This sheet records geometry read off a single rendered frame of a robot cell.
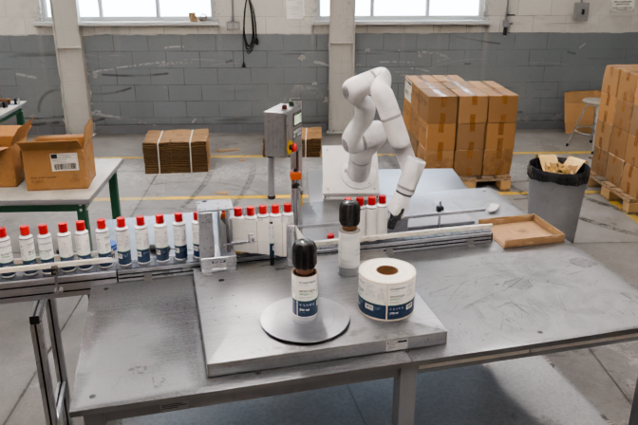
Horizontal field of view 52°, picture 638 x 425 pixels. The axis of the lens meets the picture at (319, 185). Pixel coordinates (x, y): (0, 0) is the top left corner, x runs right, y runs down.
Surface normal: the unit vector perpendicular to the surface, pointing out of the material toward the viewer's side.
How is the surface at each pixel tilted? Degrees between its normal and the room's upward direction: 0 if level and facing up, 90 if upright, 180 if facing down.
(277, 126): 90
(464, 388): 0
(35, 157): 91
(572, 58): 90
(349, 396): 0
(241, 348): 0
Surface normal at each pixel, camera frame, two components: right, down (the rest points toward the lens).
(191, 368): 0.00, -0.95
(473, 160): 0.11, 0.33
